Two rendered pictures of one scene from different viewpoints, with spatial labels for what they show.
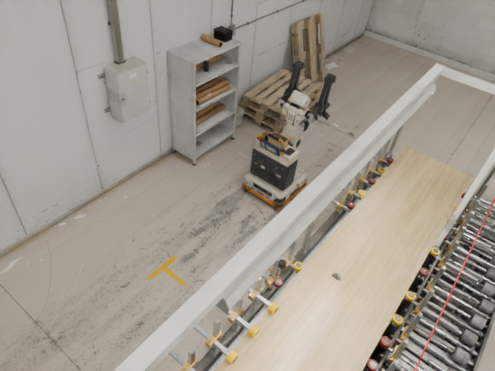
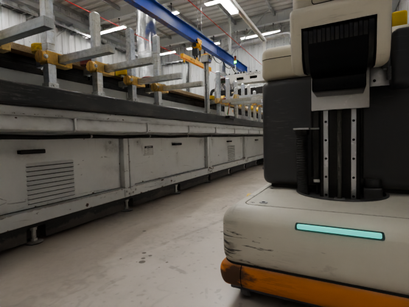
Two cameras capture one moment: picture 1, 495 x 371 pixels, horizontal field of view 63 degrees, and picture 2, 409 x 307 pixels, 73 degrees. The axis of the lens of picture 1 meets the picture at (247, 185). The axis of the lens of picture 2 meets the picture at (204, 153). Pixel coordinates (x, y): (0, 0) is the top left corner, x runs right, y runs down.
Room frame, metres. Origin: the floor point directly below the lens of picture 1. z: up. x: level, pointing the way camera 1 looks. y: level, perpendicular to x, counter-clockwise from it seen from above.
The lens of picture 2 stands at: (4.90, -0.93, 0.48)
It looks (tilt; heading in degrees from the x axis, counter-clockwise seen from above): 3 degrees down; 173
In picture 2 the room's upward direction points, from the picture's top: 2 degrees counter-clockwise
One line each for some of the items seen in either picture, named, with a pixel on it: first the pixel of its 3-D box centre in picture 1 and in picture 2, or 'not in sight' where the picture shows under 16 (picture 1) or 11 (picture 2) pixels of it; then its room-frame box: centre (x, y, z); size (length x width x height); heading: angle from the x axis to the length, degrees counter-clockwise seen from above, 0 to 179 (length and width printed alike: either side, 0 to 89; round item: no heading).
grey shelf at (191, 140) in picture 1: (205, 100); not in sight; (4.80, 0.72, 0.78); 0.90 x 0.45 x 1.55; 146
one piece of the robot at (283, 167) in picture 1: (275, 158); (340, 104); (3.96, -0.31, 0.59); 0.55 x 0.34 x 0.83; 56
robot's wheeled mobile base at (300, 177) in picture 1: (275, 179); (339, 227); (4.03, -0.36, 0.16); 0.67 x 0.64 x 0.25; 146
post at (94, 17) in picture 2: (364, 177); (97, 62); (3.47, -1.28, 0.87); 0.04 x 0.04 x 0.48; 56
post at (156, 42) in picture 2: (344, 196); (157, 72); (3.05, -1.01, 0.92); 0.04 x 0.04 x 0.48; 56
